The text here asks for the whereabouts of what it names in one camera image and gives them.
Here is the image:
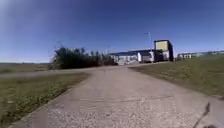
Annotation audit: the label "dry grass field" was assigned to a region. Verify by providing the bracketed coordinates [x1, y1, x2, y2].
[0, 62, 91, 128]

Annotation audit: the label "grey concrete path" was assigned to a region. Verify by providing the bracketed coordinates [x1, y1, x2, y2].
[0, 64, 224, 128]

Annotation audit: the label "grass slope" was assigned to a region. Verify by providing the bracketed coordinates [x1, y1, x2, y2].
[128, 53, 224, 98]

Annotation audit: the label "yellow tower on dark legs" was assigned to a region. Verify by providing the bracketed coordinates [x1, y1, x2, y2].
[153, 39, 175, 63]

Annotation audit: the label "dark green bushes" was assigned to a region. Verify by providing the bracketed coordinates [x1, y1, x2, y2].
[48, 45, 118, 71]

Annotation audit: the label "distant low buildings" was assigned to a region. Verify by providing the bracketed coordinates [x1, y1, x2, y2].
[175, 49, 224, 61]

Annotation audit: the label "thin lamp pole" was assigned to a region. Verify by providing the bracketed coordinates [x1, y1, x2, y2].
[143, 31, 153, 52]

